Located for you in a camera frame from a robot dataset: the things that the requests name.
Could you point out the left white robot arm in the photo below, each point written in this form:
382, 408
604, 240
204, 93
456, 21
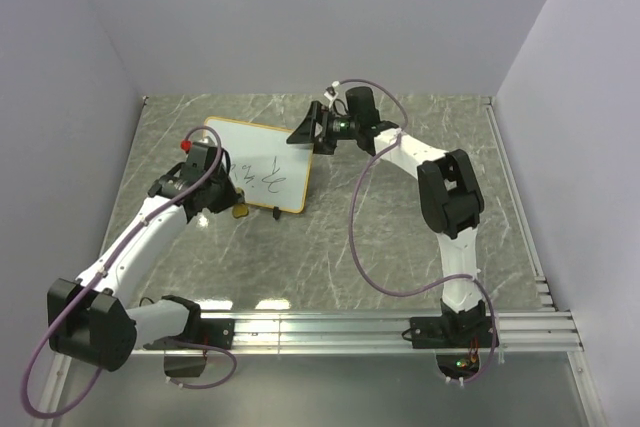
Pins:
89, 317

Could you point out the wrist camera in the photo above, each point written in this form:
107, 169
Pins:
331, 94
185, 145

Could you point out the yellow-framed whiteboard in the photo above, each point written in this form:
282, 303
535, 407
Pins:
271, 172

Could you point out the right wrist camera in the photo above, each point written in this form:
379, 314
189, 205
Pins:
331, 94

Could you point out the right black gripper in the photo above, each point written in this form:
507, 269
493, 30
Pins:
306, 133

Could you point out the aluminium mounting rail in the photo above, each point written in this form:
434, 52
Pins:
379, 332

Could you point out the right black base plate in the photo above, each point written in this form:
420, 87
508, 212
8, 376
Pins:
430, 332

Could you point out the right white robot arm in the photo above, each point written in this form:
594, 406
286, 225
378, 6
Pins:
450, 197

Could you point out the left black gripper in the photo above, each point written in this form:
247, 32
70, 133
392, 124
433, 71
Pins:
232, 197

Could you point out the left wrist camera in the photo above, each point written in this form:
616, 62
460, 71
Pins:
185, 145

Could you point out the yellow bone-shaped eraser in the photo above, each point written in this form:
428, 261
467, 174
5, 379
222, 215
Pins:
240, 208

